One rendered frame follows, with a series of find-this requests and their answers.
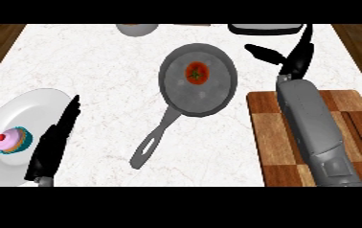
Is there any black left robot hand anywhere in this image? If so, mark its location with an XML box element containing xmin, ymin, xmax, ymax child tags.
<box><xmin>23</xmin><ymin>94</ymin><xmax>82</xmax><ymax>182</ymax></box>

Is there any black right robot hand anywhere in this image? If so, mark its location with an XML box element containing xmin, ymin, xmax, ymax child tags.
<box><xmin>243</xmin><ymin>23</ymin><xmax>314</xmax><ymax>80</ymax></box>

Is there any red tomato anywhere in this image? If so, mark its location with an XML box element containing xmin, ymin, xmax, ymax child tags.
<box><xmin>183</xmin><ymin>60</ymin><xmax>211</xmax><ymax>86</ymax></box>

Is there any grey frying pan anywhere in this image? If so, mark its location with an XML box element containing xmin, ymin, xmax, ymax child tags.
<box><xmin>128</xmin><ymin>42</ymin><xmax>239</xmax><ymax>171</ymax></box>

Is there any wooden cutting board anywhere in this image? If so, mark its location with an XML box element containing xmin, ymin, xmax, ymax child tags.
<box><xmin>246</xmin><ymin>89</ymin><xmax>362</xmax><ymax>188</ymax></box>

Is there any pink cupcake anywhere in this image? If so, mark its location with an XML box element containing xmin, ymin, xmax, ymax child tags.
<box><xmin>0</xmin><ymin>125</ymin><xmax>33</xmax><ymax>155</ymax></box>

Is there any white plate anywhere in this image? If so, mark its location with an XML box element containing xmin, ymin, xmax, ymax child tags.
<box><xmin>0</xmin><ymin>88</ymin><xmax>76</xmax><ymax>187</ymax></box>

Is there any black and grey appliance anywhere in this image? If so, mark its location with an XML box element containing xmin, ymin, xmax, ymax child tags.
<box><xmin>227</xmin><ymin>23</ymin><xmax>305</xmax><ymax>36</ymax></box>

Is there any grey bowl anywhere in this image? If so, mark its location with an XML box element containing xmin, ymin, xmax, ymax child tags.
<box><xmin>115</xmin><ymin>23</ymin><xmax>159</xmax><ymax>37</ymax></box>

